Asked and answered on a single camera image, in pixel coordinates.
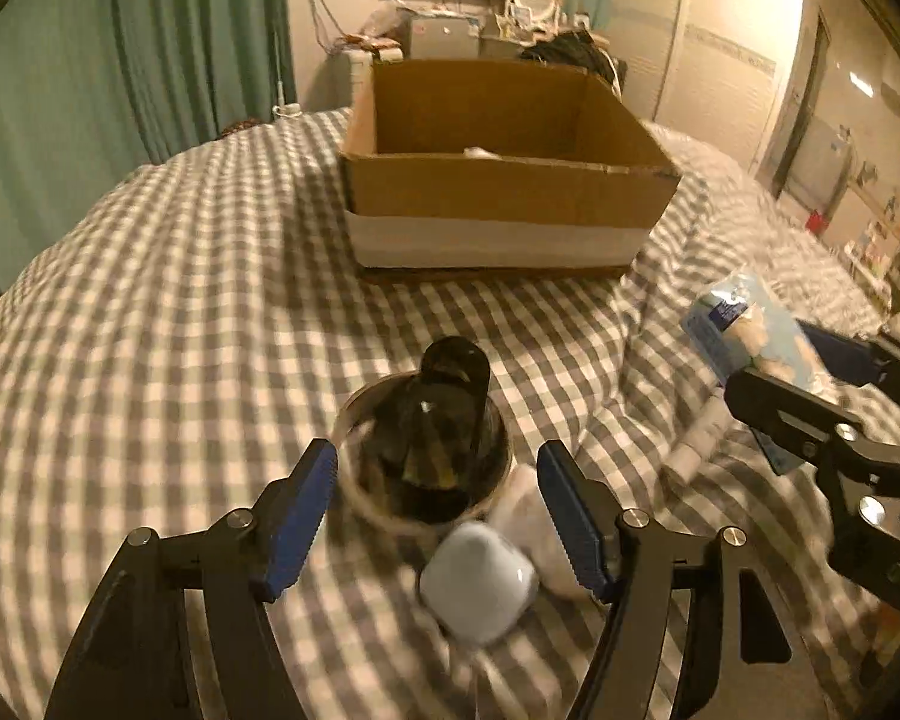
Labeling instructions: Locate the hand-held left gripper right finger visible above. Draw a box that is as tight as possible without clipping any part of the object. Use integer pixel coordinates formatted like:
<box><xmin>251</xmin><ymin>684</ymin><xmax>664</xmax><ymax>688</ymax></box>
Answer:
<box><xmin>536</xmin><ymin>439</ymin><xmax>805</xmax><ymax>720</ymax></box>

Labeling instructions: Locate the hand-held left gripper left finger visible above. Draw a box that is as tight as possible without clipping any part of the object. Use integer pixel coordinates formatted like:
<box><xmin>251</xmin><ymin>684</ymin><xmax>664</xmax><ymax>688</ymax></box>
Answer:
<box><xmin>41</xmin><ymin>437</ymin><xmax>340</xmax><ymax>720</ymax></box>

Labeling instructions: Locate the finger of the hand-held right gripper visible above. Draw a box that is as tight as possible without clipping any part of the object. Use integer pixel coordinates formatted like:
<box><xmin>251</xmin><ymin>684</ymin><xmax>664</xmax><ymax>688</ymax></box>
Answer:
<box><xmin>798</xmin><ymin>321</ymin><xmax>900</xmax><ymax>436</ymax></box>
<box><xmin>723</xmin><ymin>369</ymin><xmax>871</xmax><ymax>475</ymax></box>

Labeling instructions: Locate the blue cotton pad packet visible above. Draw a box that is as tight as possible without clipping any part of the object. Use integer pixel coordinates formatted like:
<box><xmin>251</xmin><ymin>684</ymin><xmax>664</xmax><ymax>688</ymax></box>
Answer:
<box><xmin>680</xmin><ymin>268</ymin><xmax>845</xmax><ymax>475</ymax></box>

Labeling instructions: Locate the cardboard box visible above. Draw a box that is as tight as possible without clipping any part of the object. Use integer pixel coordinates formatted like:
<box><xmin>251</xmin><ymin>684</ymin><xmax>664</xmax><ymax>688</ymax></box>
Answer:
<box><xmin>337</xmin><ymin>58</ymin><xmax>682</xmax><ymax>286</ymax></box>

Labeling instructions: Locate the white crumpled object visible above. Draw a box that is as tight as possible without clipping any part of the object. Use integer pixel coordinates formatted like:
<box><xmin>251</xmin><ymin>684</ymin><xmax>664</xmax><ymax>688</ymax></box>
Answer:
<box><xmin>488</xmin><ymin>464</ymin><xmax>587</xmax><ymax>599</ymax></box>

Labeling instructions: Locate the white tube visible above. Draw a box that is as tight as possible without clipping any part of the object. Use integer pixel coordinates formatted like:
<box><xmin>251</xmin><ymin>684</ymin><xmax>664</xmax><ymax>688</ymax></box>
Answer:
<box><xmin>661</xmin><ymin>388</ymin><xmax>730</xmax><ymax>482</ymax></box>

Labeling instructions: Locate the pale blue earbud case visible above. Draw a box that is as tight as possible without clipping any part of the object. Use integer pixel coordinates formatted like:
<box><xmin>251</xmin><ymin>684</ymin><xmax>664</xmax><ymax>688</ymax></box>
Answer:
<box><xmin>418</xmin><ymin>523</ymin><xmax>539</xmax><ymax>647</ymax></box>

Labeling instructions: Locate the dark glass bottle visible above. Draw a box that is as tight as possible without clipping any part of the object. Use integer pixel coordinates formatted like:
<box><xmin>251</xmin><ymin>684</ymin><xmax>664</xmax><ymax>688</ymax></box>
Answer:
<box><xmin>375</xmin><ymin>337</ymin><xmax>494</xmax><ymax>492</ymax></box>

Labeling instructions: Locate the grey checked bedsheet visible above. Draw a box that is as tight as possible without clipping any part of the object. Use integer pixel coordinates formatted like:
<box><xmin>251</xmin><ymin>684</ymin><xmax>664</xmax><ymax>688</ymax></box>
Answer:
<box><xmin>0</xmin><ymin>105</ymin><xmax>900</xmax><ymax>720</ymax></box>

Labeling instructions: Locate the white wardrobe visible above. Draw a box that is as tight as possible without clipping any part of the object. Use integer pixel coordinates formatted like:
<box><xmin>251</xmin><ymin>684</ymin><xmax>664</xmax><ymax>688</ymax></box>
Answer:
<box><xmin>621</xmin><ymin>0</ymin><xmax>805</xmax><ymax>170</ymax></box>

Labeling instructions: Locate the white bedside cabinet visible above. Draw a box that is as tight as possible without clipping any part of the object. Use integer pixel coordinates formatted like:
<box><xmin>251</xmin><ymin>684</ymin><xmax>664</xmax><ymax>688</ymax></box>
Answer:
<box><xmin>328</xmin><ymin>47</ymin><xmax>377</xmax><ymax>112</ymax></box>

